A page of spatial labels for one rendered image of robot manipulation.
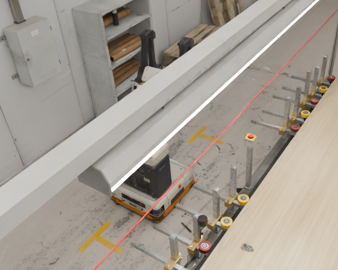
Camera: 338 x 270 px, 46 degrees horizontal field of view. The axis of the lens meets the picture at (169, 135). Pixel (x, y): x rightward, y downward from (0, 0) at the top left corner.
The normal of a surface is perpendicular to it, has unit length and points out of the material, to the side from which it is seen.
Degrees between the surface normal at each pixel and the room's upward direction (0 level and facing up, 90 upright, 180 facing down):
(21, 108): 90
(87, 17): 90
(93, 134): 0
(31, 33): 90
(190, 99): 61
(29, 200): 90
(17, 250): 0
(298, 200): 0
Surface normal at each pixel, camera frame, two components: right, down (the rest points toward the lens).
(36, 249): -0.08, -0.80
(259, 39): 0.67, -0.14
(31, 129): 0.82, 0.29
